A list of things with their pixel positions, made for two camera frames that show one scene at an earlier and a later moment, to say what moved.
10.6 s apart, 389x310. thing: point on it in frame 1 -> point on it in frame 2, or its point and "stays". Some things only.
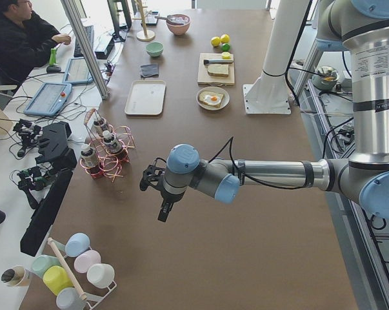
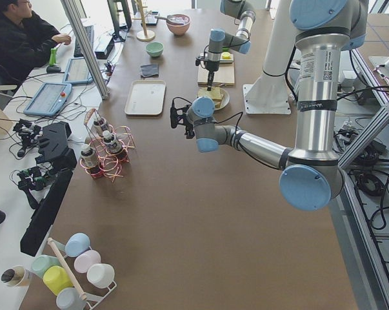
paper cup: x=13 y=276 stays
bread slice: x=218 y=70 -> x=215 y=93
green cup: x=40 y=263 stays
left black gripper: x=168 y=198 -> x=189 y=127
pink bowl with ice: x=178 y=24 stays
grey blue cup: x=68 y=299 stays
